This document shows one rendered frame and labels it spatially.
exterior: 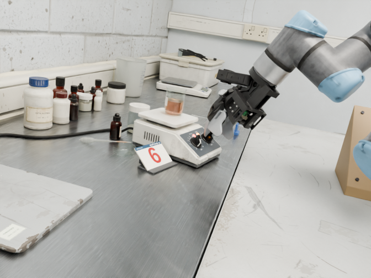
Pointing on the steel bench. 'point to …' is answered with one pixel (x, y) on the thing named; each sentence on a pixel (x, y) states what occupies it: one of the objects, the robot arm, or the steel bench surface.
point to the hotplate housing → (170, 141)
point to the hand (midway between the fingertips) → (208, 131)
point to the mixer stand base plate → (33, 206)
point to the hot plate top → (158, 116)
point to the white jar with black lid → (116, 92)
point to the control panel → (201, 143)
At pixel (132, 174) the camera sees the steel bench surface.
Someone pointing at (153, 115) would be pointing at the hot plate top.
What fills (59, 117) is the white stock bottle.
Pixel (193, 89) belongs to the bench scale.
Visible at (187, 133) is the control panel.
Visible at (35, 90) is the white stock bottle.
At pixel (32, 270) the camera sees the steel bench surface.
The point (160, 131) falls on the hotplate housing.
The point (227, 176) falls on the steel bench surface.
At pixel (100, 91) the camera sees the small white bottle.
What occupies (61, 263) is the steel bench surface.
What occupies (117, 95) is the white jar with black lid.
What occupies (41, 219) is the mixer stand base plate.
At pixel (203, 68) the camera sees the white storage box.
